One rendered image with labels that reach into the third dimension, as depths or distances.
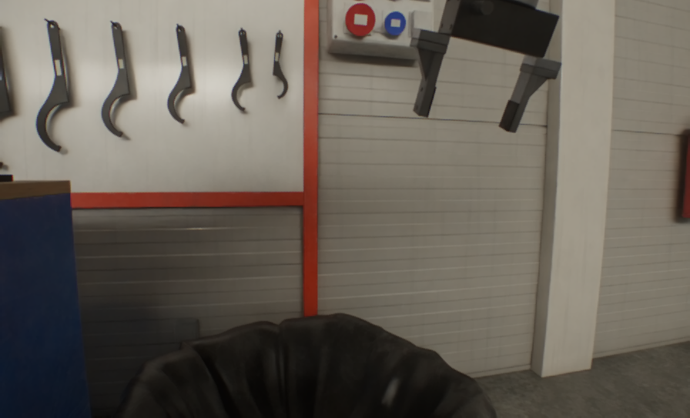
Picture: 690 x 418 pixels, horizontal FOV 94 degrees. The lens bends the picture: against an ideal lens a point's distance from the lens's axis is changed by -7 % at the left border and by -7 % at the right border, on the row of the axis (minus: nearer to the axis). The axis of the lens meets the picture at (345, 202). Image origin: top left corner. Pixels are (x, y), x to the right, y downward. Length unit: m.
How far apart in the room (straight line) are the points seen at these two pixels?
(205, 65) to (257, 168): 0.41
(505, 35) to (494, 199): 1.25
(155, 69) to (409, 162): 1.02
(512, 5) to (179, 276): 1.33
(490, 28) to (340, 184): 1.02
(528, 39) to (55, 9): 1.48
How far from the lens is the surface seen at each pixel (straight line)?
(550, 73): 0.54
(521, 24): 0.50
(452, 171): 1.56
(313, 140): 1.34
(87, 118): 1.50
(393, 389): 0.65
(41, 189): 0.77
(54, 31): 1.56
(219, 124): 1.36
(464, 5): 0.47
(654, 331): 2.61
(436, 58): 0.47
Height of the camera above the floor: 0.96
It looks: 5 degrees down
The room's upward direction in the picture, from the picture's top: 1 degrees clockwise
